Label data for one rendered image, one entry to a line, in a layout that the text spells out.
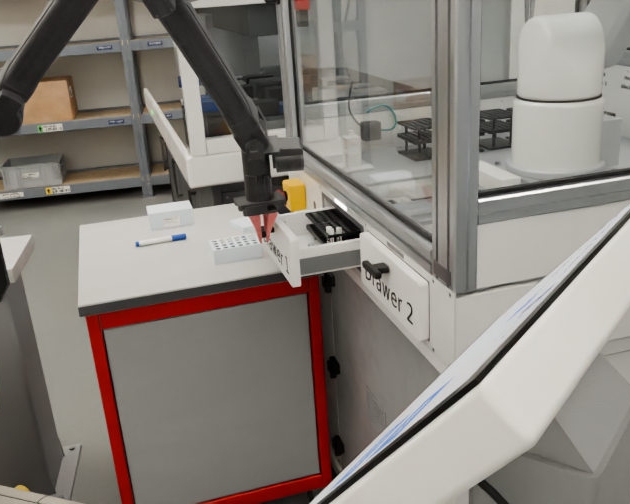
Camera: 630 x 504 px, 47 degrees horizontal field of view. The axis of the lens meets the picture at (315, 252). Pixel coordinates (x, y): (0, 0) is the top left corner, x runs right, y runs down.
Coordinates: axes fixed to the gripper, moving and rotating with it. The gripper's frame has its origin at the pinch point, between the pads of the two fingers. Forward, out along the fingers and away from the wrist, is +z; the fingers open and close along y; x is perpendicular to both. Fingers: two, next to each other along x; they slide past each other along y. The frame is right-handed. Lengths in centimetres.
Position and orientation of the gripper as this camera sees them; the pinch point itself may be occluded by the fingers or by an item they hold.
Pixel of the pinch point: (263, 238)
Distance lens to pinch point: 156.1
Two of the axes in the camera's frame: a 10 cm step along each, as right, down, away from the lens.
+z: 0.7, 9.3, 3.7
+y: 9.6, -1.7, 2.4
